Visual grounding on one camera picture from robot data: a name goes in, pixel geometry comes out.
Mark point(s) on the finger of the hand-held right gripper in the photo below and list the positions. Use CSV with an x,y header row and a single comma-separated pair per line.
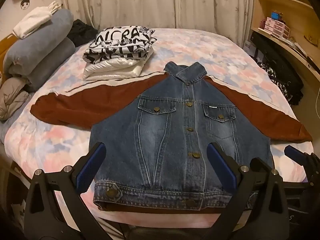
x,y
291,151

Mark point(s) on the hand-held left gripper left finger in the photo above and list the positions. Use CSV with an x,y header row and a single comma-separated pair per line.
x,y
90,165

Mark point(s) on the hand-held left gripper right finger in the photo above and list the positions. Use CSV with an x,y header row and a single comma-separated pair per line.
x,y
222,165

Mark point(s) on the denim jacket with brown sleeves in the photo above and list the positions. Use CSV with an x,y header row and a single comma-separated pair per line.
x,y
170,120

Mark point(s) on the bed with floral sheet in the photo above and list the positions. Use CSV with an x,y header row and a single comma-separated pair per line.
x,y
50,135

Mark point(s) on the black floral cloth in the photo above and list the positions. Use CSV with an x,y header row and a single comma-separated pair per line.
x,y
282,80

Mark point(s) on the folded white puffer jacket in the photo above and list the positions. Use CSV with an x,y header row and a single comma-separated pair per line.
x,y
112,70

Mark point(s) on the beige quilt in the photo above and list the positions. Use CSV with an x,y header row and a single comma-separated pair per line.
x,y
12,97

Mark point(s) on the pink drawer organizer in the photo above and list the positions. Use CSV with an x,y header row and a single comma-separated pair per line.
x,y
275,27

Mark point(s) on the black and white printed garment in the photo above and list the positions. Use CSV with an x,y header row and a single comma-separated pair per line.
x,y
117,42

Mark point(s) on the rolled grey-blue duvet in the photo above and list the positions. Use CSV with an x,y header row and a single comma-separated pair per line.
x,y
37,47

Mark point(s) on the small blue box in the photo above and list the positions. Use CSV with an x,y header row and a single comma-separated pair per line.
x,y
275,15

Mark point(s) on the wooden shelf unit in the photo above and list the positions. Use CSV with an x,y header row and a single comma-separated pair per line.
x,y
282,5

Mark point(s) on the wooden headboard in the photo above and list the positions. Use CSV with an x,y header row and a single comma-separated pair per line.
x,y
5,45

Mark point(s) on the white knit garment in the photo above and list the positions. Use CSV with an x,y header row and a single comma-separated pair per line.
x,y
32,21

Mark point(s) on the cream curtain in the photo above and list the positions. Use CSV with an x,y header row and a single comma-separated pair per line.
x,y
162,2

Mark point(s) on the cartoon face wall sticker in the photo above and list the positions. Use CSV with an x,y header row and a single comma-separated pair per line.
x,y
25,3

